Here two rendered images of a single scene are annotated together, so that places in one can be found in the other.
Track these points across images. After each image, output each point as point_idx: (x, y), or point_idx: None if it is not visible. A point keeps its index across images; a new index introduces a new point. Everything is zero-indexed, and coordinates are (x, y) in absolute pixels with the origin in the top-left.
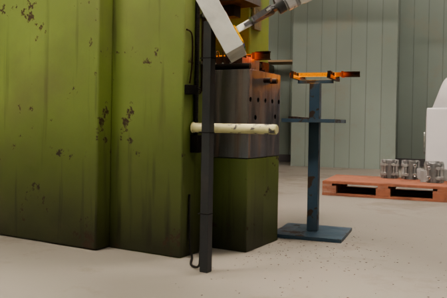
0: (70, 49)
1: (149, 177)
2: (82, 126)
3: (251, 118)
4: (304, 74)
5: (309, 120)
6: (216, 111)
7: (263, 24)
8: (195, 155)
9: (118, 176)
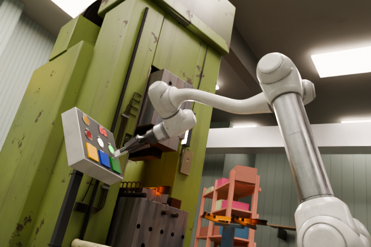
0: (25, 167)
1: None
2: (7, 229)
3: (135, 245)
4: (220, 218)
5: None
6: (114, 234)
7: (195, 171)
8: None
9: None
